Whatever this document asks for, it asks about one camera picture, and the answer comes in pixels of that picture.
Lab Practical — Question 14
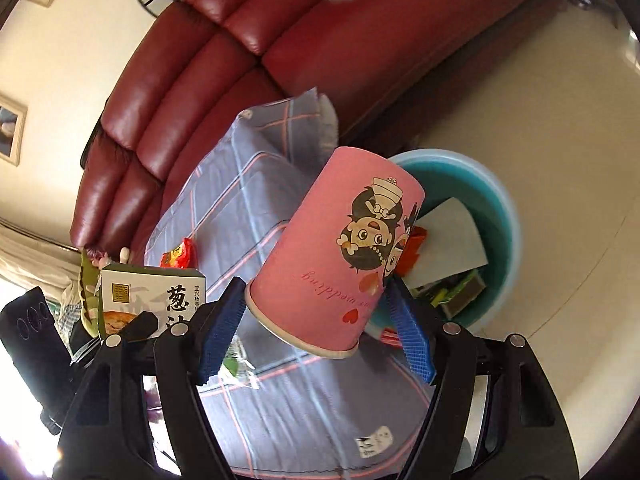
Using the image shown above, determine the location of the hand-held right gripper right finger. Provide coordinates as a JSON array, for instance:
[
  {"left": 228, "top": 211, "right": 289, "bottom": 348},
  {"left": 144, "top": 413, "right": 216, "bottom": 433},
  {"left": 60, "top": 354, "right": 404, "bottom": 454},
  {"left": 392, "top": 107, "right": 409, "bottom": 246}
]
[{"left": 385, "top": 277, "right": 581, "bottom": 480}]

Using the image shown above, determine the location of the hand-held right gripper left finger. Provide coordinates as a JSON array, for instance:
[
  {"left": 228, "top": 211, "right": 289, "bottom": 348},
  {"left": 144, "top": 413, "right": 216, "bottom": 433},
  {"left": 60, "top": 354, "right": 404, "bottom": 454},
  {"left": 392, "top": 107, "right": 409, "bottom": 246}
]
[{"left": 57, "top": 275, "right": 248, "bottom": 480}]

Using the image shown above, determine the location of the green white cardboard box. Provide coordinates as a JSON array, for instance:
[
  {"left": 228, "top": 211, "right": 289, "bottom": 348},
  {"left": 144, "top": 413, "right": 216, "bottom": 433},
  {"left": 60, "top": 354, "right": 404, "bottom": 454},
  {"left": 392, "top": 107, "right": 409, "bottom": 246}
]
[{"left": 95, "top": 263, "right": 207, "bottom": 341}]

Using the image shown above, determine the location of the pink cartoon paper cup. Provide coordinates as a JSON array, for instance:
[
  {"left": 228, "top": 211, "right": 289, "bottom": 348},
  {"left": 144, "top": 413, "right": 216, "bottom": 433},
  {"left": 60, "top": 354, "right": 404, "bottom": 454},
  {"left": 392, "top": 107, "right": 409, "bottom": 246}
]
[{"left": 245, "top": 146, "right": 427, "bottom": 360}]

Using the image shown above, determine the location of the teal plastic bin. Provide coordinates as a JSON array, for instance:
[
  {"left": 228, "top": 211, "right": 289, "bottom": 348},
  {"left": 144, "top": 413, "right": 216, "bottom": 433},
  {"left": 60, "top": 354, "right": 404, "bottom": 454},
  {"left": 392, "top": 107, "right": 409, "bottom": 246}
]
[{"left": 367, "top": 148, "right": 521, "bottom": 341}]

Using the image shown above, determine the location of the green plush dinosaur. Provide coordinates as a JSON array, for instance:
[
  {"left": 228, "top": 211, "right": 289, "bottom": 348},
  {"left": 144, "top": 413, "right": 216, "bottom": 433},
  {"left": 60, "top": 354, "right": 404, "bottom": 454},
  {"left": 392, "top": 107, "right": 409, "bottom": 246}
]
[{"left": 80, "top": 249, "right": 103, "bottom": 336}]

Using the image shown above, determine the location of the red packet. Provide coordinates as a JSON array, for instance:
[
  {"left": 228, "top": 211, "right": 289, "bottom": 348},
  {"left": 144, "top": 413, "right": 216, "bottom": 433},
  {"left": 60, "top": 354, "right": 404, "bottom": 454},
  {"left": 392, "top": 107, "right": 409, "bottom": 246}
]
[{"left": 397, "top": 226, "right": 430, "bottom": 277}]

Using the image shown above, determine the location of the red crumpled wrapper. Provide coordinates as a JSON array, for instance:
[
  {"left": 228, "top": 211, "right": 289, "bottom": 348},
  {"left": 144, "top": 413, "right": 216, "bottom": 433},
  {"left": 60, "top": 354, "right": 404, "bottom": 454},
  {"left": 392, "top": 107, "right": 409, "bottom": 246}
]
[{"left": 160, "top": 237, "right": 197, "bottom": 269}]

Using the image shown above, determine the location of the grey checked cloth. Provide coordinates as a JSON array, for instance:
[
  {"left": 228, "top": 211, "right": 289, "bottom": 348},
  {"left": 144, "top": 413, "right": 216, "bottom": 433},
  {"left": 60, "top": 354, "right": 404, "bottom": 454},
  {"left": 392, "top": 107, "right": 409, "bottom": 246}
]
[{"left": 142, "top": 87, "right": 436, "bottom": 478}]

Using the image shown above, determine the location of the beige plush toy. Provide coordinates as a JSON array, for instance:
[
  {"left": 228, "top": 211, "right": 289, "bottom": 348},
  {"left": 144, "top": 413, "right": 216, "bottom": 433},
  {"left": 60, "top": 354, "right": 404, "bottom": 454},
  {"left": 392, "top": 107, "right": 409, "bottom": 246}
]
[{"left": 90, "top": 246, "right": 132, "bottom": 270}]

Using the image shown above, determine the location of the red leather sofa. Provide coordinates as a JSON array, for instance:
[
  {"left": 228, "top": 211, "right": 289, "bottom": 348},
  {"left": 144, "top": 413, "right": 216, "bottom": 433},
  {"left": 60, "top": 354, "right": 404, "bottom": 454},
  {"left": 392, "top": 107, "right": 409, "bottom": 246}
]
[{"left": 70, "top": 0, "right": 566, "bottom": 251}]

